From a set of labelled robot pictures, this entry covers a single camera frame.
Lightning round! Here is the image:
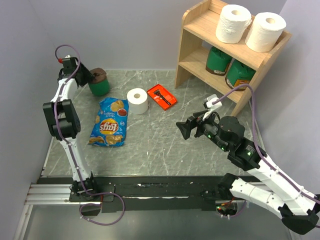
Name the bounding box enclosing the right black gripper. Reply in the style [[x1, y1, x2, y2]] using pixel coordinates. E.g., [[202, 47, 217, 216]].
[[176, 107, 230, 152]]

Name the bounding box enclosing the green roll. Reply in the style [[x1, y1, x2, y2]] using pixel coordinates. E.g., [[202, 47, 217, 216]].
[[88, 68, 110, 97], [225, 59, 256, 89], [205, 46, 233, 76]]

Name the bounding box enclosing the white paper roll front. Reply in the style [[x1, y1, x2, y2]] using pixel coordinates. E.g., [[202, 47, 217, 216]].
[[215, 4, 252, 44]]

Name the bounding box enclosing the white paper roll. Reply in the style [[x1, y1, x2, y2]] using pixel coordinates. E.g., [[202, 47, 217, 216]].
[[126, 88, 148, 115], [215, 4, 252, 44], [245, 12, 287, 53]]

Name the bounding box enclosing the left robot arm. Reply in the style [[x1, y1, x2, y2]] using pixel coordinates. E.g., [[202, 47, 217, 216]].
[[42, 55, 99, 202]]

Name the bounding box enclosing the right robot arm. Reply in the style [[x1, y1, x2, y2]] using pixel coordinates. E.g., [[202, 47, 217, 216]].
[[176, 111, 320, 235]]

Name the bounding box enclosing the wooden two-tier shelf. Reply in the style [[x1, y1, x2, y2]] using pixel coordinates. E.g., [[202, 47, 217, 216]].
[[174, 0, 293, 117]]

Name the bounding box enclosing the orange razor box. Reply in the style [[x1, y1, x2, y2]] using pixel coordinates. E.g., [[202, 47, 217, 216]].
[[147, 84, 178, 111]]

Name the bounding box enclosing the black razor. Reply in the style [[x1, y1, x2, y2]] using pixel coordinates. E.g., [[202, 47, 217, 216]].
[[153, 89, 172, 106]]

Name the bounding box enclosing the blue chips bag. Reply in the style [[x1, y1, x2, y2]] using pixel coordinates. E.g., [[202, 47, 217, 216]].
[[88, 97, 129, 147]]

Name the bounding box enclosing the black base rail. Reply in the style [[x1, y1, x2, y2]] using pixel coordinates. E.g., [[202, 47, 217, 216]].
[[68, 175, 248, 214]]

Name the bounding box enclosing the aluminium frame rail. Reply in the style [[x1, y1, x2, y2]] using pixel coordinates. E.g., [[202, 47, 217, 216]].
[[23, 182, 75, 206]]

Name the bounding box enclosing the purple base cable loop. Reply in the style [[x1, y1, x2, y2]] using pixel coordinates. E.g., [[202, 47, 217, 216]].
[[79, 202, 103, 223]]

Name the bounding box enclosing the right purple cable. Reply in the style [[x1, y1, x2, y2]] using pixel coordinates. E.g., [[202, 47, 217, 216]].
[[212, 83, 320, 228]]

